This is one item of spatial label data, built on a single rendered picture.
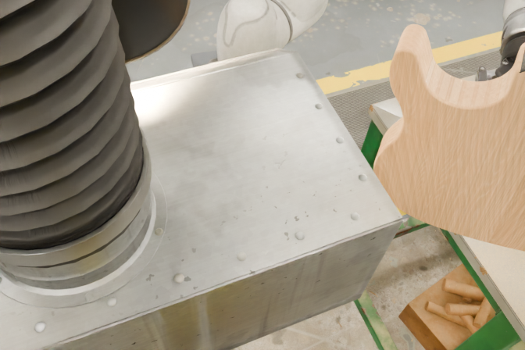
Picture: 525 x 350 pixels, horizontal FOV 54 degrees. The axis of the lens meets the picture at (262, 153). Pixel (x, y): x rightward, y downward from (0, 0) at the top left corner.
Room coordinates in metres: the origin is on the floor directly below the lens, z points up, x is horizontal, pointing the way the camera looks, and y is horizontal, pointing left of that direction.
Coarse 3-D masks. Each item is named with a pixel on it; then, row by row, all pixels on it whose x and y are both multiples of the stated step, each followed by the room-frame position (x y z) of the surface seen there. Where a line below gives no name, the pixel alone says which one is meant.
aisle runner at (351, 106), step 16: (448, 64) 2.02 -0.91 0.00; (464, 64) 2.04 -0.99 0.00; (480, 64) 2.05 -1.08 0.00; (496, 64) 2.06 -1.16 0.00; (384, 80) 1.86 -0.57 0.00; (336, 96) 1.73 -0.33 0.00; (352, 96) 1.74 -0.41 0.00; (368, 96) 1.74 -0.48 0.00; (384, 96) 1.75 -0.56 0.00; (352, 112) 1.63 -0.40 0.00; (352, 128) 1.54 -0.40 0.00; (368, 128) 1.55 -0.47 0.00
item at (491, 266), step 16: (368, 112) 0.83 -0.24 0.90; (384, 112) 0.81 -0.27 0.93; (400, 112) 0.82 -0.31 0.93; (384, 128) 0.77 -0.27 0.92; (416, 224) 0.94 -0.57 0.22; (448, 240) 0.53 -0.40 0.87; (464, 240) 0.50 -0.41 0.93; (464, 256) 0.49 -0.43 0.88; (480, 256) 0.47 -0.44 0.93; (496, 256) 0.47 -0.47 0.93; (512, 256) 0.47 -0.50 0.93; (480, 272) 0.44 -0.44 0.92; (496, 272) 0.44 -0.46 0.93; (512, 272) 0.44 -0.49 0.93; (480, 288) 0.43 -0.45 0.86; (496, 288) 0.40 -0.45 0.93; (512, 288) 0.41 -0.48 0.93; (368, 304) 0.63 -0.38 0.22; (496, 304) 0.39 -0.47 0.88; (512, 304) 0.38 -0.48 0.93; (368, 320) 0.58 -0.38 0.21; (512, 320) 0.35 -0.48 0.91; (384, 336) 0.53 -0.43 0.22
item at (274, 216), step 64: (256, 64) 0.31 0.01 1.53; (192, 128) 0.24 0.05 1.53; (256, 128) 0.24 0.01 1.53; (320, 128) 0.25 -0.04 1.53; (192, 192) 0.18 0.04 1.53; (256, 192) 0.19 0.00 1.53; (320, 192) 0.19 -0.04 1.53; (384, 192) 0.20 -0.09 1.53; (192, 256) 0.14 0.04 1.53; (256, 256) 0.14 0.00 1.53; (320, 256) 0.15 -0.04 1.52; (0, 320) 0.09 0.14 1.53; (64, 320) 0.09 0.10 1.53; (128, 320) 0.09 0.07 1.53; (192, 320) 0.11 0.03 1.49; (256, 320) 0.13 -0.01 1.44
